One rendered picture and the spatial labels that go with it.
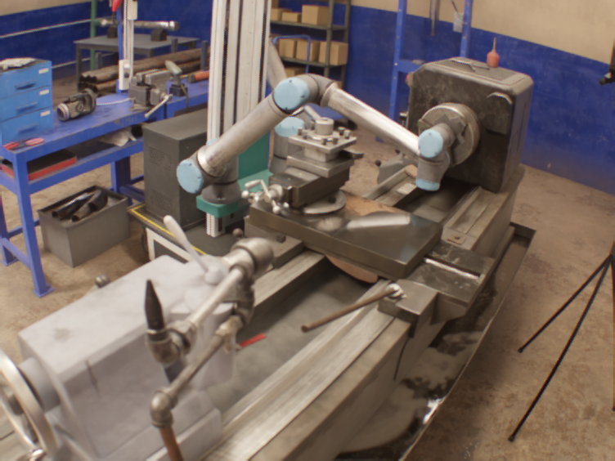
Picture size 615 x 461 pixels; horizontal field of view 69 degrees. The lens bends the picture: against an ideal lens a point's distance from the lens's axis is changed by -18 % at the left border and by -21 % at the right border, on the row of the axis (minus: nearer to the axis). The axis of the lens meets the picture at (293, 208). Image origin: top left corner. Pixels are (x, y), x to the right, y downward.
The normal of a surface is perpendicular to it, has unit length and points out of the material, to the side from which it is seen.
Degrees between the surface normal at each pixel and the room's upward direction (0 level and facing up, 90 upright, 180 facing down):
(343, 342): 0
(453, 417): 0
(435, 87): 90
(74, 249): 90
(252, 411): 49
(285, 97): 85
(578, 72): 90
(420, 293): 0
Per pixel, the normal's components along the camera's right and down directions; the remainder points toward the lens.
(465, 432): 0.06, -0.90
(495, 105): -0.58, 0.33
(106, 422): 0.79, -0.03
